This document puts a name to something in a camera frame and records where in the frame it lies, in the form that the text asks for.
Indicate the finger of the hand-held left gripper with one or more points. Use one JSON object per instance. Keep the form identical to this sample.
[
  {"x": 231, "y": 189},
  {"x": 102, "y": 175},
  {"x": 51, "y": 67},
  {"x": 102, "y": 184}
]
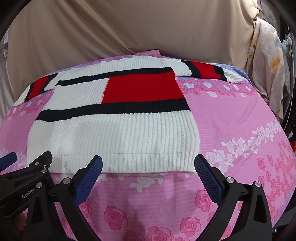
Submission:
[
  {"x": 42, "y": 162},
  {"x": 7, "y": 160}
]

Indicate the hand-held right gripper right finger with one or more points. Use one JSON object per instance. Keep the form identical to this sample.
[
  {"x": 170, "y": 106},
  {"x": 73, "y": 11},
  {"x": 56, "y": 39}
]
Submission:
[{"x": 208, "y": 180}]

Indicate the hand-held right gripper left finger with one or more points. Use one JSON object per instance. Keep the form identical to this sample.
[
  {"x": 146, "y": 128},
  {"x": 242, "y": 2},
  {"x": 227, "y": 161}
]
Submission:
[{"x": 89, "y": 179}]

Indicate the white red black knit sweater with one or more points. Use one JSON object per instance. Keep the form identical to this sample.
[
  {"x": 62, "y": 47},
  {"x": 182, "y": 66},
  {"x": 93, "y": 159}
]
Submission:
[{"x": 115, "y": 139}]

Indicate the pink floral blanket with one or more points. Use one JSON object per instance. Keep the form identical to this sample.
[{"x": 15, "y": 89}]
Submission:
[{"x": 231, "y": 115}]

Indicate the pale floral hanging cloth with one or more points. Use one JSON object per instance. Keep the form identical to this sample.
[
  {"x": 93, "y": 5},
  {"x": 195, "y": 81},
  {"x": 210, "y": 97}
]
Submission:
[{"x": 266, "y": 58}]

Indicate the beige backdrop sheet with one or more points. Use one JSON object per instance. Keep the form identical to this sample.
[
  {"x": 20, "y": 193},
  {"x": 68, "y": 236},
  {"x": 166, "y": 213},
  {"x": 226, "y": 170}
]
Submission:
[{"x": 115, "y": 27}]

